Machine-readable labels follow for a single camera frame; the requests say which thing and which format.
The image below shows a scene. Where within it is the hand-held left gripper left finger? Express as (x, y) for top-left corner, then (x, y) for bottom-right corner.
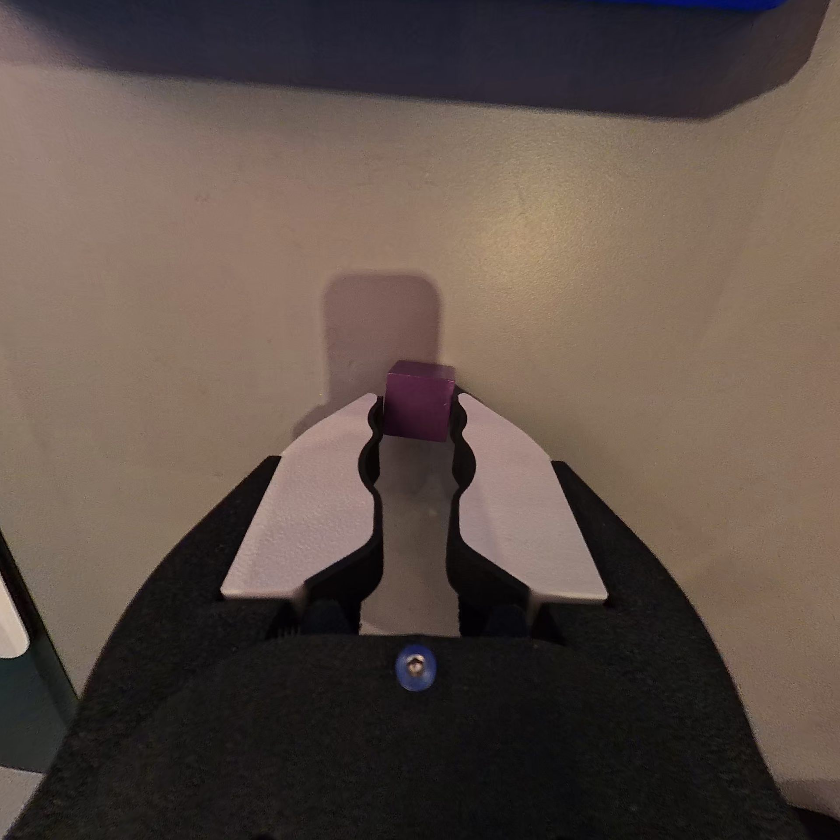
(220, 394), (385, 608)

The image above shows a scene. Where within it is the purple wooden cube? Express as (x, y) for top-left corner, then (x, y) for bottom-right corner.
(382, 360), (458, 442)

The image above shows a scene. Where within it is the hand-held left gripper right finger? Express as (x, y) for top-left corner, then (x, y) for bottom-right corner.
(448, 392), (610, 608)

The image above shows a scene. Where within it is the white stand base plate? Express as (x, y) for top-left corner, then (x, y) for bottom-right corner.
(0, 576), (31, 660)

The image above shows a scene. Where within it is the blue plastic bin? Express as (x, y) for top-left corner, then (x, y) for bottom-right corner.
(587, 0), (791, 11)

